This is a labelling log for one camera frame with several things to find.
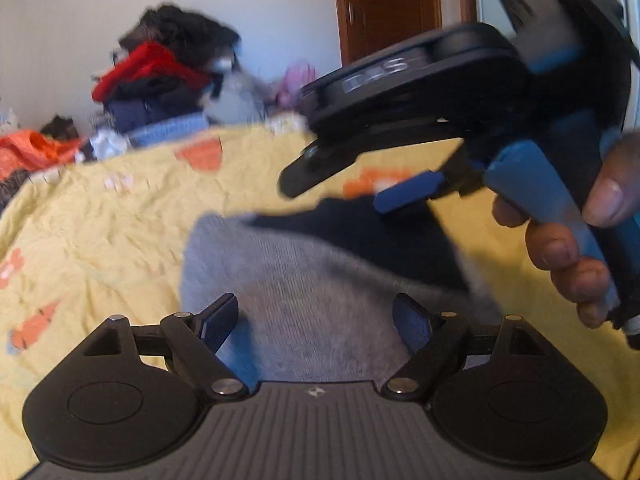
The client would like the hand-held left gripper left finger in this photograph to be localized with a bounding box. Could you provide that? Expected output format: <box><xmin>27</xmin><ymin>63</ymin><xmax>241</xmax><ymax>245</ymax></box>
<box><xmin>81</xmin><ymin>292</ymin><xmax>250</xmax><ymax>402</ymax></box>

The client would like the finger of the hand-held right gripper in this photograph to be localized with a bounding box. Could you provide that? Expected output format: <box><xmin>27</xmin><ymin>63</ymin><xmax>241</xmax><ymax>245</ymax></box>
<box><xmin>373</xmin><ymin>152</ymin><xmax>488</xmax><ymax>215</ymax></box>
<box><xmin>278</xmin><ymin>125</ymin><xmax>468</xmax><ymax>199</ymax></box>

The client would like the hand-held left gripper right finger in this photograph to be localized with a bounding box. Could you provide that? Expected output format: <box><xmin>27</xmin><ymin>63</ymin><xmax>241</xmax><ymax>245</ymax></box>
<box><xmin>385</xmin><ymin>292</ymin><xmax>555</xmax><ymax>402</ymax></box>

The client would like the navy sweater with grey collar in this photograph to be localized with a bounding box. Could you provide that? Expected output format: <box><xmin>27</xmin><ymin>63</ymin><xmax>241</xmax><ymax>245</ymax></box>
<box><xmin>179</xmin><ymin>194</ymin><xmax>504</xmax><ymax>386</ymax></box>

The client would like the pile of clothes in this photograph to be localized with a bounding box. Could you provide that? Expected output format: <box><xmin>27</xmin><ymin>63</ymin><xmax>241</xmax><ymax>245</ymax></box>
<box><xmin>89</xmin><ymin>4</ymin><xmax>242</xmax><ymax>127</ymax></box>

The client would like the person's right hand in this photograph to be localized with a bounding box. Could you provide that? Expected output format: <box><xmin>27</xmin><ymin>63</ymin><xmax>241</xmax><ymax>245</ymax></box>
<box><xmin>492</xmin><ymin>131</ymin><xmax>640</xmax><ymax>330</ymax></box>

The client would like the pink plastic bag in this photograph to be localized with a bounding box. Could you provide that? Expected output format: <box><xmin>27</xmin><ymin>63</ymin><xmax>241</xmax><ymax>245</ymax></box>
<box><xmin>274</xmin><ymin>59</ymin><xmax>320</xmax><ymax>110</ymax></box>

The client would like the brown wooden door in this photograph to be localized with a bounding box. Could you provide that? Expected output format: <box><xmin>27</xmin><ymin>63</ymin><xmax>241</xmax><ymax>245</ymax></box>
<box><xmin>331</xmin><ymin>0</ymin><xmax>445</xmax><ymax>67</ymax></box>

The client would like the pale grey cloth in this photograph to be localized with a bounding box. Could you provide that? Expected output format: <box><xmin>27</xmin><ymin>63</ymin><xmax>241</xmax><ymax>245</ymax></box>
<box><xmin>204</xmin><ymin>69</ymin><xmax>273</xmax><ymax>127</ymax></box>

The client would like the yellow floral bed sheet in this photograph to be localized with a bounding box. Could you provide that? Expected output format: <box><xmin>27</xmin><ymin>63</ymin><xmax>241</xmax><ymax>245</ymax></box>
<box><xmin>0</xmin><ymin>121</ymin><xmax>640</xmax><ymax>480</ymax></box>

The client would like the light blue towel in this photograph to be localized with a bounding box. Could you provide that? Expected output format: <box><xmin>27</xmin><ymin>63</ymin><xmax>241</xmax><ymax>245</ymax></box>
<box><xmin>126</xmin><ymin>112</ymin><xmax>210</xmax><ymax>150</ymax></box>

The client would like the white crumpled plastic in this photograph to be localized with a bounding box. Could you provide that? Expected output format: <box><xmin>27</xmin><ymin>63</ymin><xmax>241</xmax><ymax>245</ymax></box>
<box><xmin>88</xmin><ymin>127</ymin><xmax>132</xmax><ymax>162</ymax></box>

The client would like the leopard print cloth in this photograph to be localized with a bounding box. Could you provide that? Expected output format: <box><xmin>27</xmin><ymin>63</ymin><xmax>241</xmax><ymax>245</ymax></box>
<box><xmin>0</xmin><ymin>167</ymin><xmax>32</xmax><ymax>213</ymax></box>

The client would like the orange cloth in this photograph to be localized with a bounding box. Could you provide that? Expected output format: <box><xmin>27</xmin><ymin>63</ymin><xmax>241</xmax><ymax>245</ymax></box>
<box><xmin>0</xmin><ymin>129</ymin><xmax>87</xmax><ymax>182</ymax></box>

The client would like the dark brown bag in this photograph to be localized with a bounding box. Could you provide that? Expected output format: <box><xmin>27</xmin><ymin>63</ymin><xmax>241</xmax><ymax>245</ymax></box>
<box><xmin>39</xmin><ymin>115</ymin><xmax>82</xmax><ymax>142</ymax></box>

